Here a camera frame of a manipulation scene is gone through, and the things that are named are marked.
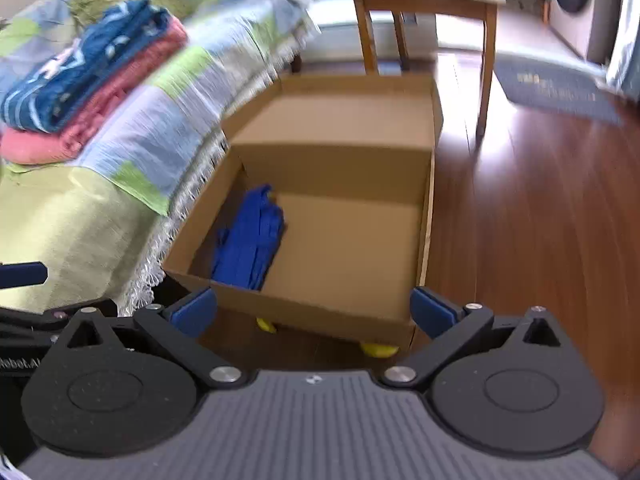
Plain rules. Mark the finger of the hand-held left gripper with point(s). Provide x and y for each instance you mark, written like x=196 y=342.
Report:
x=22 y=275
x=30 y=322

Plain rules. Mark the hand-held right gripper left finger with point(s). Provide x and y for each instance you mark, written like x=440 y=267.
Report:
x=192 y=312

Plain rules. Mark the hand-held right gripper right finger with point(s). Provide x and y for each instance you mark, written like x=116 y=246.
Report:
x=430 y=310

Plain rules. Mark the blue shopping bag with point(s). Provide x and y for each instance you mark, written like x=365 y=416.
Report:
x=250 y=245

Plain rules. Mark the cardboard box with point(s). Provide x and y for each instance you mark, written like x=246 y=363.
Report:
x=350 y=240

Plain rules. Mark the yellow object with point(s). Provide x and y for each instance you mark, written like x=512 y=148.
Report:
x=266 y=325
x=380 y=350

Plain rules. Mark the green sofa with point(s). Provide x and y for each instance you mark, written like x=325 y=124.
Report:
x=60 y=220

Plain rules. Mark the pink ribbed towel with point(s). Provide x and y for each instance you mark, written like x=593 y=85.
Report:
x=100 y=105

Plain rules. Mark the blue patterned towel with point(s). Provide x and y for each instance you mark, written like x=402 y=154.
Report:
x=65 y=75

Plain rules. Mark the patchwork blanket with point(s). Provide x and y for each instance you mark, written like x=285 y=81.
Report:
x=150 y=105

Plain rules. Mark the grey-blue door mat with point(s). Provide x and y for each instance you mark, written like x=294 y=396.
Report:
x=550 y=85

